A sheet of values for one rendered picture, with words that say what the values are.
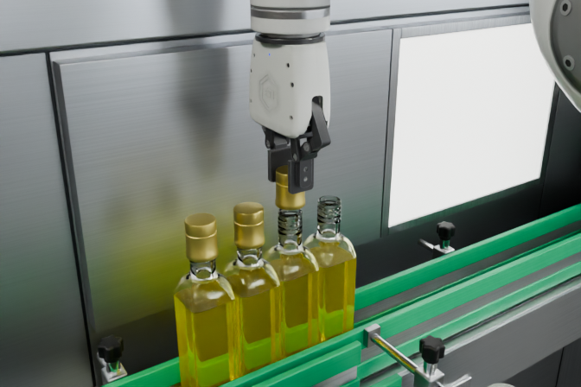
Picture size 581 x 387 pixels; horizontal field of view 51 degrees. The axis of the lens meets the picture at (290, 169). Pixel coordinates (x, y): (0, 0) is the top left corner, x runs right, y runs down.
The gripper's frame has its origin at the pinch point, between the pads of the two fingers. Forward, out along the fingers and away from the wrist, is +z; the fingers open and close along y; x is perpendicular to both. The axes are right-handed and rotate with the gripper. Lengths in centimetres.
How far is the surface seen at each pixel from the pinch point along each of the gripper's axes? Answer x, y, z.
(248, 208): -6.0, 0.6, 3.2
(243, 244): -7.3, 1.3, 7.0
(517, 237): 50, -3, 24
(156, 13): -9.8, -12.6, -17.0
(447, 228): 32.8, -4.0, 18.5
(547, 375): 89, -14, 80
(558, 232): 62, -3, 27
